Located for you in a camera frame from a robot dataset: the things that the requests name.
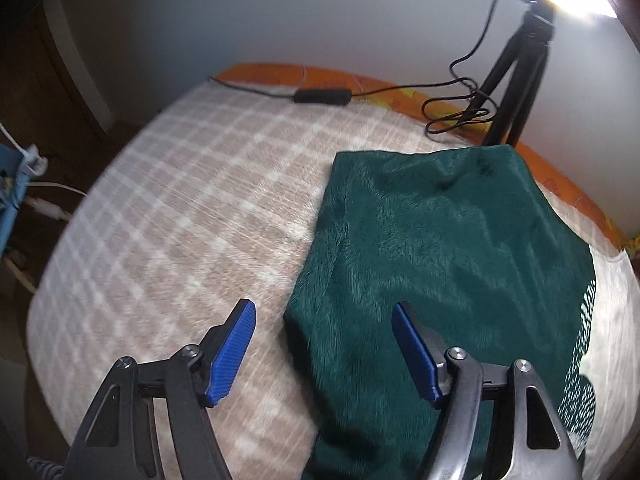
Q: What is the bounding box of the green and white garment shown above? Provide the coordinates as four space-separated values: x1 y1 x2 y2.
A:
283 145 596 479

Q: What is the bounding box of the white charger cable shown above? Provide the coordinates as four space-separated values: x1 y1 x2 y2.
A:
0 121 89 224

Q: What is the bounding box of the blue fabric object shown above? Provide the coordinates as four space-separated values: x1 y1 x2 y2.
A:
0 145 30 252

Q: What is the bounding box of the beige checked bed blanket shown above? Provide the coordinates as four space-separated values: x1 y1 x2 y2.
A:
27 82 639 479

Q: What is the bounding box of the black cable with inline switch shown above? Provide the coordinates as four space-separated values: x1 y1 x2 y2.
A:
207 0 509 137

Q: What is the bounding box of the orange bed sheet edge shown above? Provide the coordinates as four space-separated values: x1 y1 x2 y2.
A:
218 63 638 248

